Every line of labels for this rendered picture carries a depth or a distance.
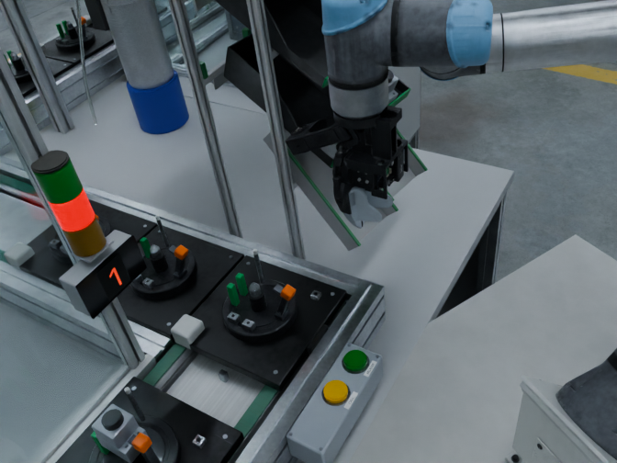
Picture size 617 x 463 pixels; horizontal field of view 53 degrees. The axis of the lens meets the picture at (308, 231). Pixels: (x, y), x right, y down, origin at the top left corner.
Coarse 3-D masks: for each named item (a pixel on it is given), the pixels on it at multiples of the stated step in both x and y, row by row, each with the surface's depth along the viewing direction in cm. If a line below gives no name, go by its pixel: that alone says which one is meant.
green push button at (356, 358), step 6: (348, 354) 108; (354, 354) 108; (360, 354) 108; (348, 360) 107; (354, 360) 107; (360, 360) 107; (366, 360) 107; (348, 366) 107; (354, 366) 106; (360, 366) 106
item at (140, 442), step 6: (132, 438) 90; (138, 438) 89; (144, 438) 88; (132, 444) 88; (138, 444) 88; (144, 444) 88; (150, 444) 89; (138, 450) 89; (144, 450) 88; (150, 450) 90; (144, 456) 90; (150, 456) 90; (156, 456) 92; (150, 462) 91; (156, 462) 92
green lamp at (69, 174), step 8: (64, 168) 82; (72, 168) 84; (40, 176) 81; (48, 176) 81; (56, 176) 82; (64, 176) 82; (72, 176) 84; (40, 184) 83; (48, 184) 82; (56, 184) 82; (64, 184) 83; (72, 184) 84; (80, 184) 86; (48, 192) 83; (56, 192) 83; (64, 192) 84; (72, 192) 84; (80, 192) 86; (48, 200) 85; (56, 200) 84; (64, 200) 84
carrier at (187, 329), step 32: (256, 256) 116; (224, 288) 124; (256, 288) 113; (320, 288) 121; (192, 320) 116; (224, 320) 115; (256, 320) 114; (288, 320) 113; (320, 320) 115; (224, 352) 112; (256, 352) 111; (288, 352) 110
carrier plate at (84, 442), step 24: (144, 384) 109; (144, 408) 105; (168, 408) 104; (192, 408) 104; (192, 432) 100; (216, 432) 100; (240, 432) 100; (72, 456) 100; (192, 456) 97; (216, 456) 97
